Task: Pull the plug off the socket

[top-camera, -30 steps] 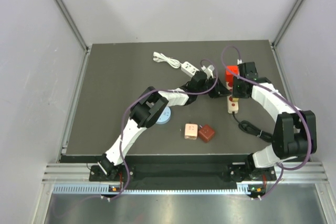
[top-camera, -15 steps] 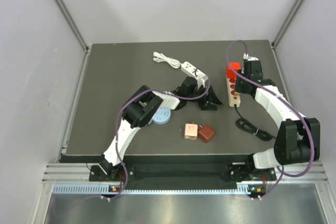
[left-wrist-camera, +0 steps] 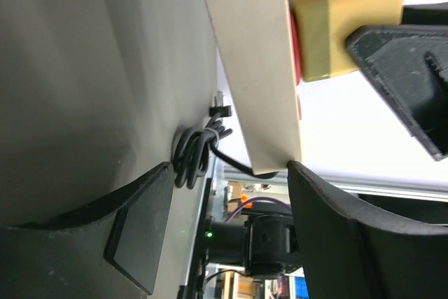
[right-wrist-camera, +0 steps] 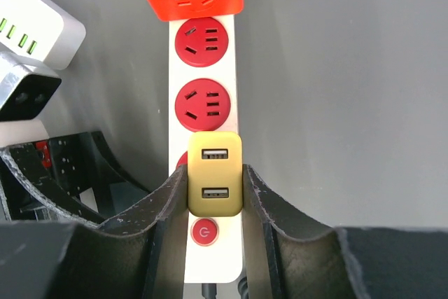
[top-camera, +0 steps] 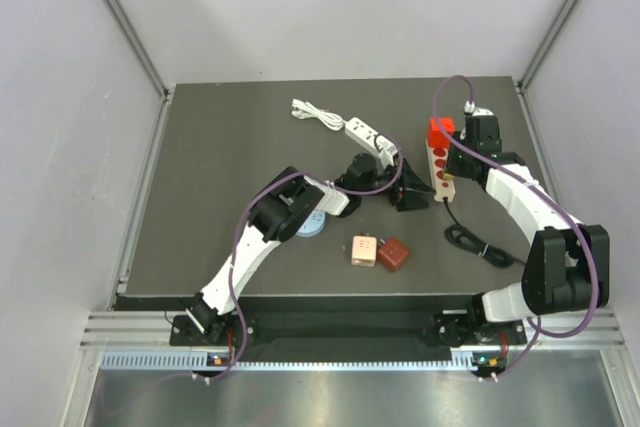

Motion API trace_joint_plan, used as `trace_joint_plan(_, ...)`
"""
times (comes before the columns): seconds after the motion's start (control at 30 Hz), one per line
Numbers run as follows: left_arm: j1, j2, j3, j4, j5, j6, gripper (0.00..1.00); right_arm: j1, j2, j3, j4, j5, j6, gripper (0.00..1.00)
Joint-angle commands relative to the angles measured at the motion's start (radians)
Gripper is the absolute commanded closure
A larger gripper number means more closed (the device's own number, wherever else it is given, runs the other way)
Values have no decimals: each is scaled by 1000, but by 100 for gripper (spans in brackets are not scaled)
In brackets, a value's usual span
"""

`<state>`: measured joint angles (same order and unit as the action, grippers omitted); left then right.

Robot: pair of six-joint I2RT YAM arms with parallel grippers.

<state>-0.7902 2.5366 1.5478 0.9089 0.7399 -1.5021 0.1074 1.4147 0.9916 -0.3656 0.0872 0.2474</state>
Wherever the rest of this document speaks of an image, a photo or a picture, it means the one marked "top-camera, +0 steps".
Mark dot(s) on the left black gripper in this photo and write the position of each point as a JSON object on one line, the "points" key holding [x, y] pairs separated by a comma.
{"points": [[415, 186]]}

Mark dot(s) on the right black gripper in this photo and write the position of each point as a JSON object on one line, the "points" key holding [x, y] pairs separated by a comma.
{"points": [[452, 167]]}

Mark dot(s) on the cream power strip red sockets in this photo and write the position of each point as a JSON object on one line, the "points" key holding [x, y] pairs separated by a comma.
{"points": [[444, 190]]}

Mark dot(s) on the red cube plug adapter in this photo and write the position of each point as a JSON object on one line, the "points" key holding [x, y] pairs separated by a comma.
{"points": [[438, 133]]}

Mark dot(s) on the brown cube plug adapter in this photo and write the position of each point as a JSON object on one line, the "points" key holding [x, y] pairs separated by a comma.
{"points": [[392, 254]]}

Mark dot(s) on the pink cube plug adapter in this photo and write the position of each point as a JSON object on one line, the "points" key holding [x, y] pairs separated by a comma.
{"points": [[364, 250]]}

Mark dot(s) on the white power strip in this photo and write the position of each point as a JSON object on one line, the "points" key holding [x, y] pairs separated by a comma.
{"points": [[362, 134]]}

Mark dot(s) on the round light blue socket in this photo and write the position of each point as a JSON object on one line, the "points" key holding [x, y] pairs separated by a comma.
{"points": [[313, 225]]}

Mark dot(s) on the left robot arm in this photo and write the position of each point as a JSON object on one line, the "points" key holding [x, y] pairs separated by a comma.
{"points": [[278, 212]]}

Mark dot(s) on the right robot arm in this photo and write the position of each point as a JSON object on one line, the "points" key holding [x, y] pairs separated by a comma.
{"points": [[568, 265]]}

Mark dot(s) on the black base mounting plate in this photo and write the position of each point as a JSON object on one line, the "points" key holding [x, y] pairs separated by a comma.
{"points": [[427, 328]]}

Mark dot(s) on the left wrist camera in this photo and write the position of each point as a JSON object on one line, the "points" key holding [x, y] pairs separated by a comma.
{"points": [[388, 152]]}

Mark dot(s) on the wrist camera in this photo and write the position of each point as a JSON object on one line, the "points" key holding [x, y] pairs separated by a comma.
{"points": [[472, 110], [388, 152]]}

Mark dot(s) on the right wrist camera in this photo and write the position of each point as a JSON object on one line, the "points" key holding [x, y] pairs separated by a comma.
{"points": [[472, 110]]}

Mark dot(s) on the slotted cable duct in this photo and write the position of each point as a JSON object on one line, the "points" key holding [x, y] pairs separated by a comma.
{"points": [[207, 361]]}

